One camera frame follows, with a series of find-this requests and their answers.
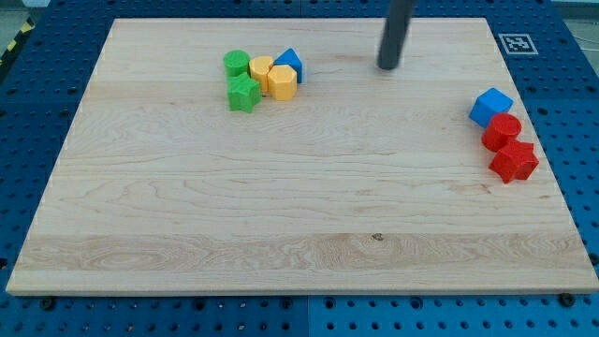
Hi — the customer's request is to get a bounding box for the yellow black hazard tape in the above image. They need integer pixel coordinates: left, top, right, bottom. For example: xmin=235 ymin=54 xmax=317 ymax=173
xmin=1 ymin=17 xmax=36 ymax=67

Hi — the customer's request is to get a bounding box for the red cylinder block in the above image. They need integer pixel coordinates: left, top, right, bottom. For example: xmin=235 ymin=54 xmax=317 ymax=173
xmin=481 ymin=112 xmax=522 ymax=152

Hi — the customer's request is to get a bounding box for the blue cube block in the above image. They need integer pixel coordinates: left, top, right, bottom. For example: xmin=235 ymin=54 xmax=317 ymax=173
xmin=469 ymin=87 xmax=514 ymax=128

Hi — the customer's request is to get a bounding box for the blue triangle block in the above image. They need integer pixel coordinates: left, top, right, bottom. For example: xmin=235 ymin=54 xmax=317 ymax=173
xmin=274 ymin=48 xmax=303 ymax=83

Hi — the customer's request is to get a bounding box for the green cylinder block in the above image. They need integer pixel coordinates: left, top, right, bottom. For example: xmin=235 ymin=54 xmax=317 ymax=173
xmin=223 ymin=50 xmax=250 ymax=77

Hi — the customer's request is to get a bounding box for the red star block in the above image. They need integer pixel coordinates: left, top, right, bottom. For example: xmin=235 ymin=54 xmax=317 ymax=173
xmin=489 ymin=139 xmax=539 ymax=183

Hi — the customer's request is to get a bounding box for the yellow hexagon block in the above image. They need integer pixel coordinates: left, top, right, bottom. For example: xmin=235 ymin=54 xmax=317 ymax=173
xmin=268 ymin=65 xmax=298 ymax=101

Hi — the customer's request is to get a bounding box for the wooden board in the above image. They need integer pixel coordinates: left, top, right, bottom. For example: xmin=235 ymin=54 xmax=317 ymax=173
xmin=7 ymin=18 xmax=598 ymax=296

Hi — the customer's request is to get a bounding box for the green star block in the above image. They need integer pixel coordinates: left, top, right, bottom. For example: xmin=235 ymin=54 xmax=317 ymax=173
xmin=227 ymin=72 xmax=262 ymax=113

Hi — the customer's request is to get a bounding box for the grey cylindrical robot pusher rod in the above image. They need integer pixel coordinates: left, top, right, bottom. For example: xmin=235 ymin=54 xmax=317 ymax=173
xmin=377 ymin=0 xmax=417 ymax=70

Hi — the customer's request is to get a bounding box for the white fiducial marker tag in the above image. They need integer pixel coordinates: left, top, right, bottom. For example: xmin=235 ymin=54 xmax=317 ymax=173
xmin=499 ymin=33 xmax=538 ymax=55

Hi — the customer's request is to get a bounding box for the yellow pentagon block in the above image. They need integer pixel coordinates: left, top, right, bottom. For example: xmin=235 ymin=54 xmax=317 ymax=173
xmin=249 ymin=56 xmax=274 ymax=93

